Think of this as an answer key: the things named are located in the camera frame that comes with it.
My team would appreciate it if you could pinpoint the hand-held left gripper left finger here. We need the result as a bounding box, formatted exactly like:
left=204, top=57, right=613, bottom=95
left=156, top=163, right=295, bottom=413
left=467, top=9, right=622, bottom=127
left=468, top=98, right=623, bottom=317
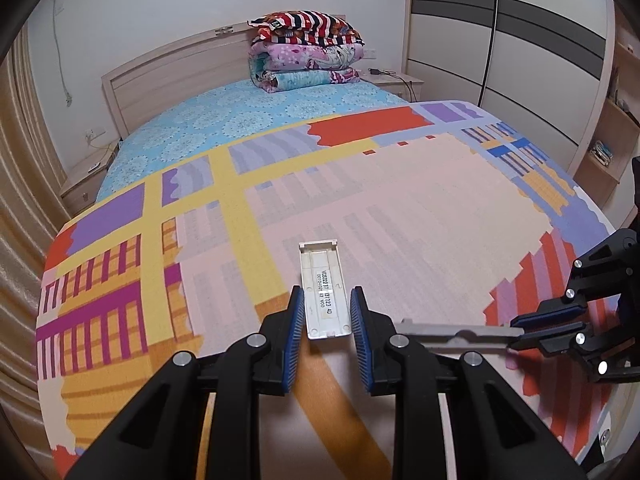
left=65, top=285, right=306, bottom=480

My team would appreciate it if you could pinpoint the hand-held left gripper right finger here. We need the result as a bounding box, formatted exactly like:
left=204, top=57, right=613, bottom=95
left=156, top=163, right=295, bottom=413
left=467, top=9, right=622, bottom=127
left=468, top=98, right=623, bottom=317
left=350, top=286, right=586, bottom=480

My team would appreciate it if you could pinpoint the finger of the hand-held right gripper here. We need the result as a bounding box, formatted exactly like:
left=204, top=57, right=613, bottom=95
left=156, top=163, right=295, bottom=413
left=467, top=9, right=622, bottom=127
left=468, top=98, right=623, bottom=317
left=506, top=324, right=640, bottom=386
left=511, top=230, right=635, bottom=334

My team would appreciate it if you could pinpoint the white plastic tray lid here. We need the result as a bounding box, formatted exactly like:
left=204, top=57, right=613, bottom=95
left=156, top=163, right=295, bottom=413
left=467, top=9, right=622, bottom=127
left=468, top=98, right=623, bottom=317
left=298, top=239, right=355, bottom=341

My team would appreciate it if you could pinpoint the grey plastic strip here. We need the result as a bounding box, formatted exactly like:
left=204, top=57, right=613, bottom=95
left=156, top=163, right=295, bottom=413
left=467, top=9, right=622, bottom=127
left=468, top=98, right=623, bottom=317
left=395, top=319, right=525, bottom=356

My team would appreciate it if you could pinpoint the stack of books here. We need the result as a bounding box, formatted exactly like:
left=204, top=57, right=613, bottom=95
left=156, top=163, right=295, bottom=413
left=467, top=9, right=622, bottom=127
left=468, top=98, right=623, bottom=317
left=590, top=140, right=617, bottom=167

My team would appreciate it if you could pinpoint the beige open shelf unit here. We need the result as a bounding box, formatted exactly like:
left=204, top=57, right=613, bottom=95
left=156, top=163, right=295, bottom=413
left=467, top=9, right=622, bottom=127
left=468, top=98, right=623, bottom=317
left=570, top=22, right=640, bottom=198

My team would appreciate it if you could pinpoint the colourful patterned mat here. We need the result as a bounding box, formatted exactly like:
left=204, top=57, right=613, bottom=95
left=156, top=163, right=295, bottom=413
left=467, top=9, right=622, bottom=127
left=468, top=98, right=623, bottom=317
left=35, top=100, right=626, bottom=480

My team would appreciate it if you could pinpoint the white and grey wardrobe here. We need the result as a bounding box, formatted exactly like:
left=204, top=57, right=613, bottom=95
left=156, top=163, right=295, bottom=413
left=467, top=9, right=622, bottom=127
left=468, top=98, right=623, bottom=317
left=402, top=0, right=617, bottom=176

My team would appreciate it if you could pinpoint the beige wooden nightstand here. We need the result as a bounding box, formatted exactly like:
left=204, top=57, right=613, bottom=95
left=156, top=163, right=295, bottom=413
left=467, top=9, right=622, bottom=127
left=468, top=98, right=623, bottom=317
left=360, top=72, right=426, bottom=104
left=60, top=140, right=122, bottom=211

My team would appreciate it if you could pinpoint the blue folded quilt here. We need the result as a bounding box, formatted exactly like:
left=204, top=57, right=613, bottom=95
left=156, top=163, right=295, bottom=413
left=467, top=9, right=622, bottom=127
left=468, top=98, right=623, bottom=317
left=251, top=57, right=361, bottom=94

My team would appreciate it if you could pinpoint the pink folded quilt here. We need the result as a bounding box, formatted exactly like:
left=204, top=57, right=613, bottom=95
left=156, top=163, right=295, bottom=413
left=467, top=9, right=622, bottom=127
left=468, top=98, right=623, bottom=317
left=248, top=40, right=362, bottom=83

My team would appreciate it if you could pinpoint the beige wooden headboard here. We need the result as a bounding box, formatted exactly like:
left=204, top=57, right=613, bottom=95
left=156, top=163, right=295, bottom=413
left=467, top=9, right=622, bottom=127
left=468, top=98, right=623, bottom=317
left=101, top=14, right=348, bottom=139

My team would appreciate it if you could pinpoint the striped folded quilt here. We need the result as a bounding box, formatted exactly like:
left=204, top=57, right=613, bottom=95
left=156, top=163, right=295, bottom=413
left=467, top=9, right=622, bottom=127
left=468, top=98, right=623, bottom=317
left=248, top=10, right=366, bottom=47

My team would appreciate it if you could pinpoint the black charger cable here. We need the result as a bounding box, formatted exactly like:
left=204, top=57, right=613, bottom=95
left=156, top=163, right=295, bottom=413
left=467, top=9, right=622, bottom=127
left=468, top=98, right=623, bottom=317
left=367, top=66, right=416, bottom=103

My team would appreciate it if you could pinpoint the white wall cable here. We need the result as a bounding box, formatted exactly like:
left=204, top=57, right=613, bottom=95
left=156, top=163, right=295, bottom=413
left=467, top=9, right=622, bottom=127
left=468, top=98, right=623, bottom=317
left=52, top=0, right=74, bottom=109

